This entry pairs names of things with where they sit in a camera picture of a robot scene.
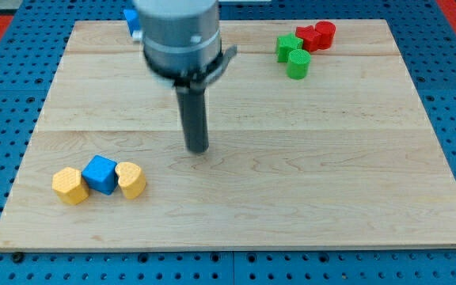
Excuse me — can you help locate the wooden board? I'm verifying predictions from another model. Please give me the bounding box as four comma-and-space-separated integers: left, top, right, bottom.
0, 20, 456, 253

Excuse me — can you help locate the yellow heart block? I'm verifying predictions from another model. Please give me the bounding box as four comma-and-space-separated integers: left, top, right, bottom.
115, 161, 146, 200

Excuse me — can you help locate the blue cube block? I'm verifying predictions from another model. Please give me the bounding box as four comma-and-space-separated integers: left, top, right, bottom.
82, 155, 117, 196

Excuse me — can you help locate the green star block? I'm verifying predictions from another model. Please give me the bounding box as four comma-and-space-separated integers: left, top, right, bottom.
275, 33, 303, 63

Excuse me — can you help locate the black clamp bracket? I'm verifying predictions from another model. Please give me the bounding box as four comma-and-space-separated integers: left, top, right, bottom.
145, 45, 238, 89

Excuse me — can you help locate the green cylinder block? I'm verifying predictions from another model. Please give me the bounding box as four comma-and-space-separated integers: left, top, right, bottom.
286, 49, 311, 80

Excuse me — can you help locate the red cylinder block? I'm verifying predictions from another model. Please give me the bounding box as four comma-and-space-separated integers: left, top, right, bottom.
315, 21, 336, 50

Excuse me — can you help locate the blue triangle block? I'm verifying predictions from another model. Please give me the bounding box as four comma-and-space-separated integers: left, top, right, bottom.
123, 9, 143, 42

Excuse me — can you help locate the yellow hexagon block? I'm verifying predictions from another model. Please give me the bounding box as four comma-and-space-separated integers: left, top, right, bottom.
51, 167, 89, 205

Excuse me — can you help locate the red star block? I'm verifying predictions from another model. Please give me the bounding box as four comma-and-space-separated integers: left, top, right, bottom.
295, 25, 321, 52

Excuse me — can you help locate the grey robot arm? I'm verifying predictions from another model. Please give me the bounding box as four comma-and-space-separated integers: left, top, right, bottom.
134, 0, 238, 154

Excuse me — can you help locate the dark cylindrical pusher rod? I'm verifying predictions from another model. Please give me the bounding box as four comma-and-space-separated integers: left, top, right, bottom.
176, 87, 209, 154

